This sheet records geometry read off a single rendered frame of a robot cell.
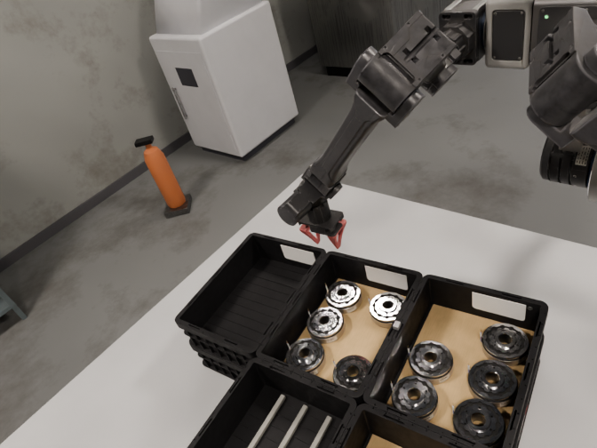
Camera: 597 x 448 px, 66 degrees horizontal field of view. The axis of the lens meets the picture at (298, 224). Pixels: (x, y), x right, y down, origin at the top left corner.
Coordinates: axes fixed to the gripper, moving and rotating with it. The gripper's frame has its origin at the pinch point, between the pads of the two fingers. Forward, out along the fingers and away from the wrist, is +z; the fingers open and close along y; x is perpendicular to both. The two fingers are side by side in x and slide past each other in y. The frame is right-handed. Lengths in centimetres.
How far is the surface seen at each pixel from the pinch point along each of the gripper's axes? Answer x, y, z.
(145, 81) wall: 162, -287, 42
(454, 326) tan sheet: 2.2, 31.6, 23.5
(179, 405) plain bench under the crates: -46, -35, 35
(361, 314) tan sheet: -3.2, 7.0, 23.2
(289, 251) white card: 6.6, -22.5, 16.5
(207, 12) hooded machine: 173, -197, -5
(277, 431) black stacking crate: -42.0, 4.3, 22.3
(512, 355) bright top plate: -3, 47, 20
